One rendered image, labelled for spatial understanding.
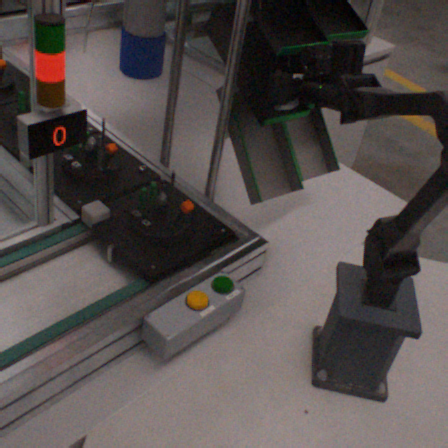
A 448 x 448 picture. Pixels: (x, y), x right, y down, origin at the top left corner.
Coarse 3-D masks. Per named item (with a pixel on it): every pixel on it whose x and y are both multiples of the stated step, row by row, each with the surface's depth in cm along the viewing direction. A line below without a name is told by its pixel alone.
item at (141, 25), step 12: (132, 0) 194; (144, 0) 193; (156, 0) 194; (132, 12) 196; (144, 12) 195; (156, 12) 197; (132, 24) 199; (144, 24) 198; (156, 24) 199; (144, 36) 200; (156, 36) 202
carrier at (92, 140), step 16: (80, 144) 149; (96, 144) 150; (64, 160) 138; (80, 160) 140; (96, 160) 141; (112, 160) 142; (128, 160) 147; (64, 176) 137; (80, 176) 135; (96, 176) 136; (112, 176) 139; (128, 176) 141; (144, 176) 142; (160, 176) 143; (64, 192) 133; (80, 192) 133; (96, 192) 134; (112, 192) 135; (128, 192) 138; (80, 208) 129
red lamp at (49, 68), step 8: (40, 56) 99; (48, 56) 99; (56, 56) 99; (64, 56) 101; (40, 64) 100; (48, 64) 99; (56, 64) 100; (64, 64) 102; (40, 72) 101; (48, 72) 100; (56, 72) 101; (64, 72) 103; (48, 80) 101; (56, 80) 102
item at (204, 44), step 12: (168, 0) 231; (192, 0) 222; (204, 0) 218; (216, 0) 214; (228, 0) 209; (168, 12) 234; (204, 12) 220; (168, 24) 236; (192, 36) 229; (204, 36) 224; (204, 48) 226; (216, 60) 224
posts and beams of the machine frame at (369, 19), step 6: (372, 0) 255; (378, 0) 254; (366, 6) 257; (372, 6) 255; (378, 6) 256; (366, 12) 258; (372, 12) 256; (366, 18) 260; (372, 18) 258; (366, 24) 260; (372, 24) 261; (366, 36) 263; (366, 42) 266
